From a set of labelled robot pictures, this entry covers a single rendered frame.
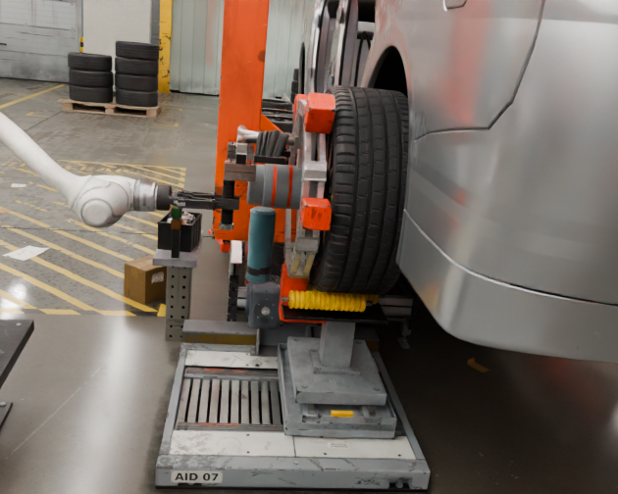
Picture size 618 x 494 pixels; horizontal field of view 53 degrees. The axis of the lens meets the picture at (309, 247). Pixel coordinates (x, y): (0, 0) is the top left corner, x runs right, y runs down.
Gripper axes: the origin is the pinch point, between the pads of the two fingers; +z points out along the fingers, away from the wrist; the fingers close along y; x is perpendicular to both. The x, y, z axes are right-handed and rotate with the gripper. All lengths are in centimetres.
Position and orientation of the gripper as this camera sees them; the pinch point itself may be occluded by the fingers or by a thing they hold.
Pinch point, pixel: (228, 202)
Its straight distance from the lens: 185.3
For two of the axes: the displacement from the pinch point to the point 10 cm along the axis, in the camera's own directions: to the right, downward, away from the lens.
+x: 1.0, -9.5, -3.0
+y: 1.0, 3.1, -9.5
